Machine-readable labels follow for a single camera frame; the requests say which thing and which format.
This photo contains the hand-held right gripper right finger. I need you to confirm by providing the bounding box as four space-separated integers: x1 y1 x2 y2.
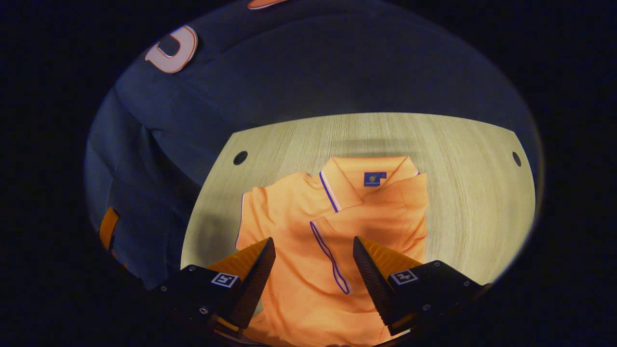
353 236 485 336

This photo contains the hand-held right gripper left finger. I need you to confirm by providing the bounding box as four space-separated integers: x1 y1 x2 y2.
152 237 277 338

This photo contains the orange T-shirt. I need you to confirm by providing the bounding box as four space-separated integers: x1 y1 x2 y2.
235 155 429 347

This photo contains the black backdrop cloth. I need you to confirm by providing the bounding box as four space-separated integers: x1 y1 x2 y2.
84 0 544 291

